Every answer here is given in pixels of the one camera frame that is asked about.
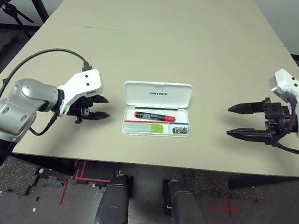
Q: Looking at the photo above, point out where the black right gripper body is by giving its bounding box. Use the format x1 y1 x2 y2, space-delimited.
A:
257 96 299 149

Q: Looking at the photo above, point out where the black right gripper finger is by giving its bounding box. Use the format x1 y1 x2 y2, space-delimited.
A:
225 125 273 144
227 98 266 117

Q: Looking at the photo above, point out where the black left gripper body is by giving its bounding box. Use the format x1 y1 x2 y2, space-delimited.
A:
66 93 95 125

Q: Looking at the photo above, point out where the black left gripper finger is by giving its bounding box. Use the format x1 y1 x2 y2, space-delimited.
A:
93 95 110 105
88 110 112 122

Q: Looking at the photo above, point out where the green capped highlighter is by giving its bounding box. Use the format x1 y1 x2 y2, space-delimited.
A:
124 120 165 135

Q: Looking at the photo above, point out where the black marker with red cap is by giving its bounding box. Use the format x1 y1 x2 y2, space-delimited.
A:
134 111 177 123

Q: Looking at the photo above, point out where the white plastic pencil case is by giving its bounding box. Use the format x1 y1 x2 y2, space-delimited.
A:
118 76 196 142

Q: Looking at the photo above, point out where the small black eraser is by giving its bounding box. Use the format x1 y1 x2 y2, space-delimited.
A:
171 125 191 135

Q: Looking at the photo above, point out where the grey robot left leg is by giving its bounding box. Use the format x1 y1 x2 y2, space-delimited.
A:
94 170 134 224

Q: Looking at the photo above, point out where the grey robot leg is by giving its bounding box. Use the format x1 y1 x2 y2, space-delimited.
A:
162 178 215 224
94 170 134 224

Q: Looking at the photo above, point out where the grey robot right leg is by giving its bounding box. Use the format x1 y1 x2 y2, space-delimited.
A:
162 178 215 224

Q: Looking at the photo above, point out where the black tripod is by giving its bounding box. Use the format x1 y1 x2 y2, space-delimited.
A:
0 0 38 37

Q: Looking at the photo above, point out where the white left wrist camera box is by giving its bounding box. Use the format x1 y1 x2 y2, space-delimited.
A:
54 65 105 120

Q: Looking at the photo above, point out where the black table frame beam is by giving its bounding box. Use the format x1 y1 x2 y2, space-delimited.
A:
227 168 299 197
9 153 77 176

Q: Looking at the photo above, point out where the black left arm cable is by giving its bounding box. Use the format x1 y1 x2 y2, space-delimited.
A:
0 42 95 142

